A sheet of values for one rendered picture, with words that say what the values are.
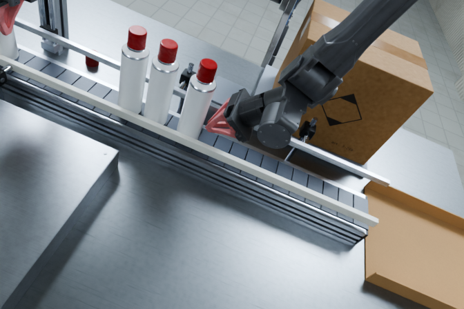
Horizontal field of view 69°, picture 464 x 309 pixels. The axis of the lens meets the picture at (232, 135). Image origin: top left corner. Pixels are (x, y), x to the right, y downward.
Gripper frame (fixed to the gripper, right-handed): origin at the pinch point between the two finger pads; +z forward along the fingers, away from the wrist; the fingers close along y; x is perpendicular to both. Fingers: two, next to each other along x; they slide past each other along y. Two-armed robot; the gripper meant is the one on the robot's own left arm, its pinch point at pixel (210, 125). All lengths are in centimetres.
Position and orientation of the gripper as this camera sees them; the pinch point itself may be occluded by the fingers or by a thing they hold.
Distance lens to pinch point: 71.4
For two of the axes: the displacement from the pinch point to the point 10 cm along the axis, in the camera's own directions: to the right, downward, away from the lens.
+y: -2.7, 6.5, -7.1
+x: 5.2, 7.1, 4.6
